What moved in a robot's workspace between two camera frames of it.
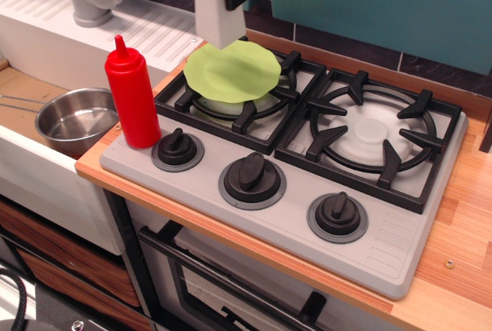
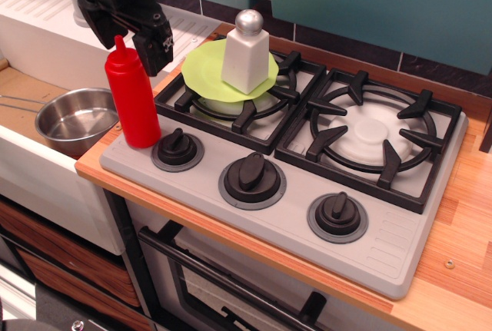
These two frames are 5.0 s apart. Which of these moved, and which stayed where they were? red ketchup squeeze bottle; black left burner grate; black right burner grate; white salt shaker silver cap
Moved: white salt shaker silver cap
Stayed: red ketchup squeeze bottle; black right burner grate; black left burner grate
